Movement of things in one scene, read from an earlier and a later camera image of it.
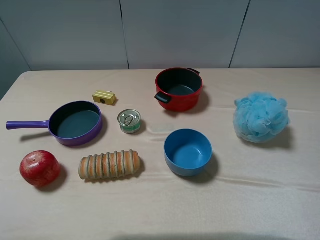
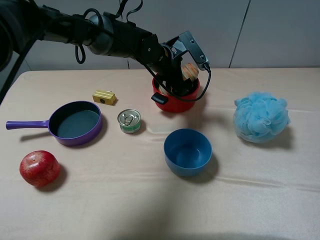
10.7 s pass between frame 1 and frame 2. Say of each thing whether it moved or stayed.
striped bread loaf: moved
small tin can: stayed
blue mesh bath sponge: stayed
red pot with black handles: stayed
